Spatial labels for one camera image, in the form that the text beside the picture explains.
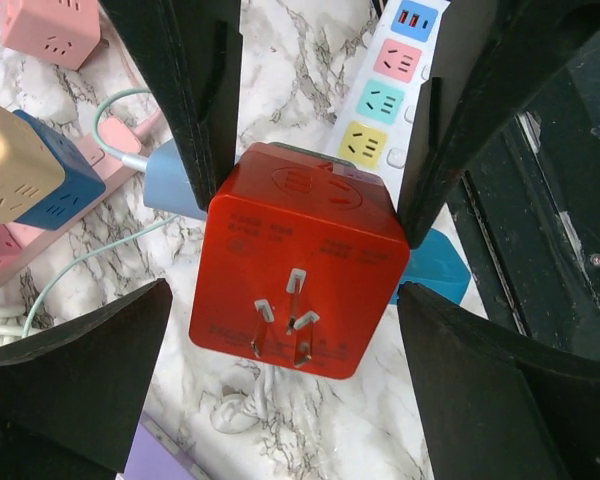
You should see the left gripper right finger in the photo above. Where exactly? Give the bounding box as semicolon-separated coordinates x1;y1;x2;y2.
398;283;600;479

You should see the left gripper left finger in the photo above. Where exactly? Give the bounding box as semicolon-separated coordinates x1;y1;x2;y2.
0;279;173;479

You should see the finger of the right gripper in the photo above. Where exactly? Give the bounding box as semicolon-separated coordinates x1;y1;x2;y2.
397;0;600;248
100;0;243;209

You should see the pink cube socket adapter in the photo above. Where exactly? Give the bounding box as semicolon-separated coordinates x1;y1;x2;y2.
0;0;109;70

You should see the white power strip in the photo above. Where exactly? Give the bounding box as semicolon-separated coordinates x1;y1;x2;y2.
326;0;450;197

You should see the red cube socket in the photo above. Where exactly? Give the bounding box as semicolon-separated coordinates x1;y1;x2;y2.
189;143;410;379

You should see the dark green cube socket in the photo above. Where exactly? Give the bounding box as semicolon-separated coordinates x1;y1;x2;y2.
269;142;357;169

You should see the dark blue cube socket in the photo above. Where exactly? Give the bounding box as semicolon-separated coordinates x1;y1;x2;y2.
13;109;106;230

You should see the purple usb power strip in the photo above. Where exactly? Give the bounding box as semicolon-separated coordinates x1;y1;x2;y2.
118;412;210;480

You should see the light blue usb charger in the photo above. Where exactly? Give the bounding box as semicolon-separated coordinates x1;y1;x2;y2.
143;139;207;221

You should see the pink flat adapter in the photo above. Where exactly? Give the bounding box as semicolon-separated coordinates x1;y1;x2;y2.
0;134;135;288

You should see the beige cube adapter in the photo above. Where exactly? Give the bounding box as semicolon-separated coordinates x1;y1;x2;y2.
0;106;65;224

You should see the white coiled cable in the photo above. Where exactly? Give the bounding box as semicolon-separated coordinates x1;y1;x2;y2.
0;294;279;435

